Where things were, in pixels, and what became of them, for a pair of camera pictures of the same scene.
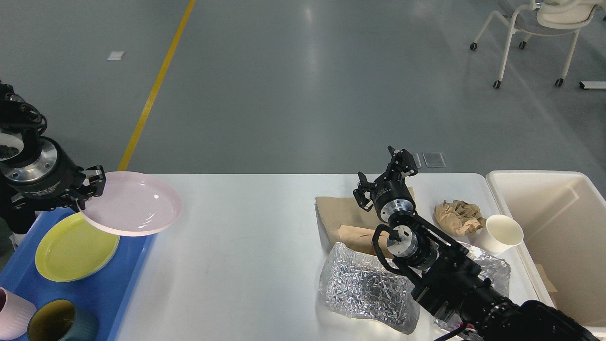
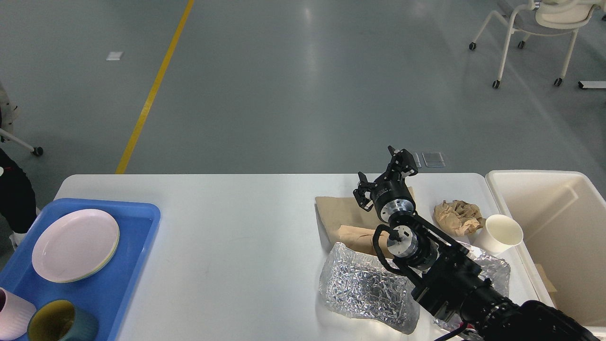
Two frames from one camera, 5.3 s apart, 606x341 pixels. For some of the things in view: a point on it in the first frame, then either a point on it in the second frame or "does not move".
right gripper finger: (402, 161) does not move
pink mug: (16, 312) does not move
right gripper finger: (363, 186) does not move
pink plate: (133, 203) to (73, 245)
